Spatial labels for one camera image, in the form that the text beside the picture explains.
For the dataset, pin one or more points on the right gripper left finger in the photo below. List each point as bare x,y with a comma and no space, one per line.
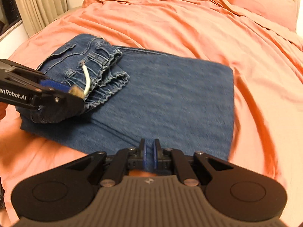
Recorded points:
67,190

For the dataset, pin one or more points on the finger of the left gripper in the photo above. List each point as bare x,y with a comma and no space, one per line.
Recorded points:
38,97

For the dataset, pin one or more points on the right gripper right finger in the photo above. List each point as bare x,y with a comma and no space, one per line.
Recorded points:
232,190

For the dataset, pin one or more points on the blue denim jeans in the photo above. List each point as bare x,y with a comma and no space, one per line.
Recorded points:
187,103

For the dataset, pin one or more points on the dark window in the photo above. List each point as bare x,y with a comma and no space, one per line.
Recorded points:
9,14

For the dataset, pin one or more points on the beige curtain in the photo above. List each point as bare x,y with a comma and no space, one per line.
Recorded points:
38,14

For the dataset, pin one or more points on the orange pillow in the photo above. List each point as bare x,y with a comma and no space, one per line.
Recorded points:
260,2

